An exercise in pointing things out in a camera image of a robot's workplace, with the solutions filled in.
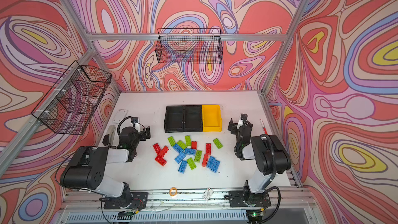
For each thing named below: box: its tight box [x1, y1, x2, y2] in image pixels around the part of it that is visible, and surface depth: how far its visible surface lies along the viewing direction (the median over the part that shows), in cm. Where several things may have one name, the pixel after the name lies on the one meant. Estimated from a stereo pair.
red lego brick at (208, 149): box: [205, 143, 212, 156], surface depth 92 cm
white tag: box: [202, 187, 213, 202], surface depth 76 cm
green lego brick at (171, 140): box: [167, 135, 176, 147], surface depth 95 cm
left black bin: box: [163, 105, 184, 133], surface depth 103 cm
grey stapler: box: [102, 124, 117, 146], surface depth 94 cm
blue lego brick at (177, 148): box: [172, 143, 184, 154], surface depth 92 cm
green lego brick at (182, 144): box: [176, 140, 188, 150], surface depth 93 cm
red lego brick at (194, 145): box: [191, 141, 197, 150], surface depth 91 cm
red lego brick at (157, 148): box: [152, 142, 162, 156], surface depth 91 cm
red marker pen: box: [259, 118, 268, 136], surface depth 101 cm
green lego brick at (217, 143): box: [212, 137, 223, 150], surface depth 95 cm
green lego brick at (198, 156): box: [194, 149, 203, 163], surface depth 88 cm
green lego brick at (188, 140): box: [185, 135, 192, 146], surface depth 95 cm
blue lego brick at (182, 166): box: [177, 160, 188, 174], surface depth 84 cm
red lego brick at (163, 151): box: [158, 145, 169, 158], surface depth 90 cm
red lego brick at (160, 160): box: [154, 155, 167, 167], surface depth 88 cm
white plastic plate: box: [111, 108, 129, 124], surface depth 107 cm
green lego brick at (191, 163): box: [186, 157, 197, 171], surface depth 86 cm
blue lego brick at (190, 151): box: [183, 147, 196, 156], surface depth 90 cm
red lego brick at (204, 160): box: [201, 153, 209, 167], surface depth 87 cm
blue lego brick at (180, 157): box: [174, 151, 187, 164], surface depth 88 cm
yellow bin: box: [201, 104, 223, 133], surface depth 103 cm
